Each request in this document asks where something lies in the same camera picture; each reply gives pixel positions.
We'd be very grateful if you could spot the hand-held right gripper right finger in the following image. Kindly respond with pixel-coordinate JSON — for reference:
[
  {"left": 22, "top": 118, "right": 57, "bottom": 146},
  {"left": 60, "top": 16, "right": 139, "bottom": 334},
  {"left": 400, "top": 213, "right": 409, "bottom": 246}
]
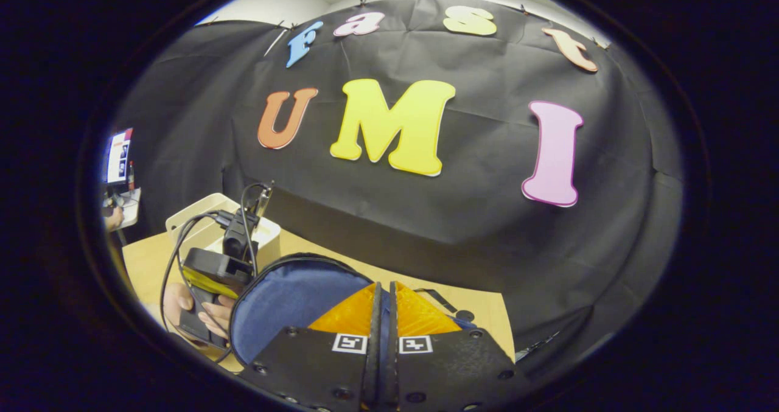
[{"left": 389, "top": 281, "right": 518, "bottom": 412}]

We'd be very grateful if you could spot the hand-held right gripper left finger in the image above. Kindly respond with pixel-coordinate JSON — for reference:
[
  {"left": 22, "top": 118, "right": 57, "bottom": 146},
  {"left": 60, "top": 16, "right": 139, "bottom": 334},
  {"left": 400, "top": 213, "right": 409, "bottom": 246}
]
[{"left": 239, "top": 281, "right": 383, "bottom": 412}]

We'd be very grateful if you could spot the white plastic bookshelf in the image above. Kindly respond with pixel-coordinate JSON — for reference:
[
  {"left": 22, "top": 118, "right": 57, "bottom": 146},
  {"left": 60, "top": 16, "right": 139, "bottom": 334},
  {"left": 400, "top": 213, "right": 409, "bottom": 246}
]
[{"left": 166, "top": 193, "right": 282, "bottom": 267}]

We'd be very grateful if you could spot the blue schoolbag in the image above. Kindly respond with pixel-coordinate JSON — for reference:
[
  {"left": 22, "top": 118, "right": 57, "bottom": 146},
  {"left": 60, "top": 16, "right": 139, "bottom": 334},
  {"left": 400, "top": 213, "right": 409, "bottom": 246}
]
[{"left": 228, "top": 253, "right": 478, "bottom": 367}]

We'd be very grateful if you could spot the computer monitor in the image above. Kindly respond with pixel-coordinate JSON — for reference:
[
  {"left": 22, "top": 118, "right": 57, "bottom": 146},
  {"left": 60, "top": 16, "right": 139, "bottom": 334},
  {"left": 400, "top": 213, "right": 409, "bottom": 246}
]
[{"left": 107, "top": 128, "right": 133, "bottom": 184}]

